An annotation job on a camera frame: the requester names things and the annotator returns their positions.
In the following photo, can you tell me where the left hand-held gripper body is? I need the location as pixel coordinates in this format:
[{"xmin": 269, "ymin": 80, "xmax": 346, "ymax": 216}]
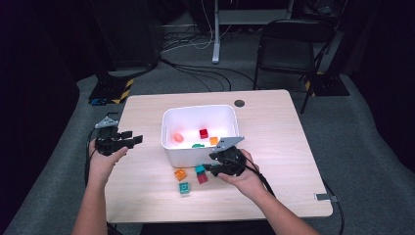
[{"xmin": 93, "ymin": 116, "xmax": 130, "ymax": 157}]

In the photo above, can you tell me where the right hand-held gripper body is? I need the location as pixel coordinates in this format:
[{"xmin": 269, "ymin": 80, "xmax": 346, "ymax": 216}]
[{"xmin": 208, "ymin": 135, "xmax": 253, "ymax": 178}]

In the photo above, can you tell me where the white plastic bin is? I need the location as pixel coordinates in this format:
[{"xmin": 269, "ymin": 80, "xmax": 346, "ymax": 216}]
[{"xmin": 161, "ymin": 104, "xmax": 240, "ymax": 168}]

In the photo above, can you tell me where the green square toy building block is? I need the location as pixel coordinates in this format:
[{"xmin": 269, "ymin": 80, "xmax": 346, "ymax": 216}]
[{"xmin": 178, "ymin": 181, "xmax": 192, "ymax": 196}]

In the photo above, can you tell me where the person's left hand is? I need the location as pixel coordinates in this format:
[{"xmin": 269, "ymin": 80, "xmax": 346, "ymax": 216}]
[{"xmin": 87, "ymin": 139, "xmax": 129, "ymax": 187}]

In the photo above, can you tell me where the person's right hand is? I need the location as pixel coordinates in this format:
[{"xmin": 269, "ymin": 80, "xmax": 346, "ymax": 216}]
[{"xmin": 217, "ymin": 149, "xmax": 267, "ymax": 202}]

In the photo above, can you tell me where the black hazard striped stand base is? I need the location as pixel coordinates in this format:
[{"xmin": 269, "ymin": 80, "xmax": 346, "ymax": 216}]
[{"xmin": 87, "ymin": 70, "xmax": 135, "ymax": 106}]

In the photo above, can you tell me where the person's dark clothing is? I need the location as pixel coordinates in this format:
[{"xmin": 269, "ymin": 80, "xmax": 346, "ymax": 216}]
[{"xmin": 140, "ymin": 221, "xmax": 278, "ymax": 235}]

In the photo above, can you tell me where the large black case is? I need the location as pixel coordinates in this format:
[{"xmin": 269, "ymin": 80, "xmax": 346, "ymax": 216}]
[{"xmin": 87, "ymin": 0, "xmax": 164, "ymax": 71}]

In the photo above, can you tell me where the black folding chair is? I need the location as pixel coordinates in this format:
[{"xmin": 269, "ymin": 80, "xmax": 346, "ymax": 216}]
[{"xmin": 253, "ymin": 19, "xmax": 337, "ymax": 116}]

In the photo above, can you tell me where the left hand-held gripper black cable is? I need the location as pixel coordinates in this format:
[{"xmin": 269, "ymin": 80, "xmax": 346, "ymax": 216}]
[{"xmin": 83, "ymin": 128, "xmax": 99, "ymax": 187}]

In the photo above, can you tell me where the hand-held gripper black cable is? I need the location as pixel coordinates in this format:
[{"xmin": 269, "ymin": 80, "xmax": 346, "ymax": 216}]
[
  {"xmin": 83, "ymin": 128, "xmax": 99, "ymax": 187},
  {"xmin": 244, "ymin": 158, "xmax": 346, "ymax": 235}
]

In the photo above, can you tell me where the right hand-held gripper black cable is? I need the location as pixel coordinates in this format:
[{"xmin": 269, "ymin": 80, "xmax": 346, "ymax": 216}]
[{"xmin": 244, "ymin": 158, "xmax": 346, "ymax": 235}]

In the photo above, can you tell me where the black floor cable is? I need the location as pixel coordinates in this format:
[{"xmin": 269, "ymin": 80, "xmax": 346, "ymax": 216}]
[{"xmin": 159, "ymin": 57, "xmax": 256, "ymax": 93}]

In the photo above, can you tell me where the grey metal bracket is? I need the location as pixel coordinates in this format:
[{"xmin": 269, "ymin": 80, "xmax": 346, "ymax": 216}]
[{"xmin": 313, "ymin": 192, "xmax": 339, "ymax": 204}]

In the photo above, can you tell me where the black stand base plate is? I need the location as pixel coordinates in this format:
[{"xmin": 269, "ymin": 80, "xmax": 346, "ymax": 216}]
[{"xmin": 304, "ymin": 71, "xmax": 350, "ymax": 98}]

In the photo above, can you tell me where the white standing desk frame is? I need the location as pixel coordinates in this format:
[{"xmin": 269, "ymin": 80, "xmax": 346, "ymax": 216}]
[{"xmin": 210, "ymin": 0, "xmax": 295, "ymax": 65}]

